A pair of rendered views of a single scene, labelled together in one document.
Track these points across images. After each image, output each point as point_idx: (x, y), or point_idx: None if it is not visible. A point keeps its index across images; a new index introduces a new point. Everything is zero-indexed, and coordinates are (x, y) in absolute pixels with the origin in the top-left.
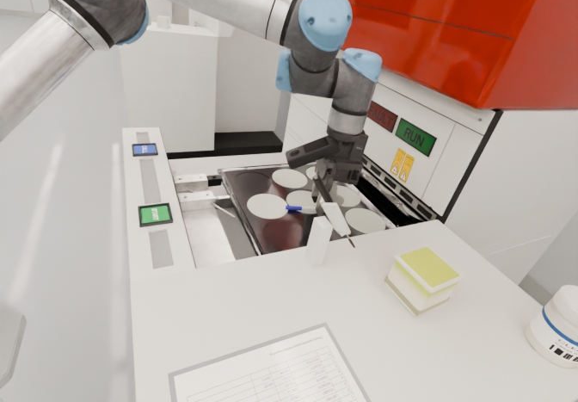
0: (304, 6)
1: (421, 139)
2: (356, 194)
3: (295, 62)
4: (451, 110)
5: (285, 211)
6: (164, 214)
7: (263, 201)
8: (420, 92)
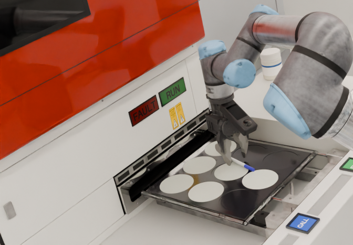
0: (278, 13)
1: (177, 87)
2: (189, 161)
3: (260, 52)
4: (179, 56)
5: (255, 171)
6: (349, 162)
7: (258, 182)
8: (158, 66)
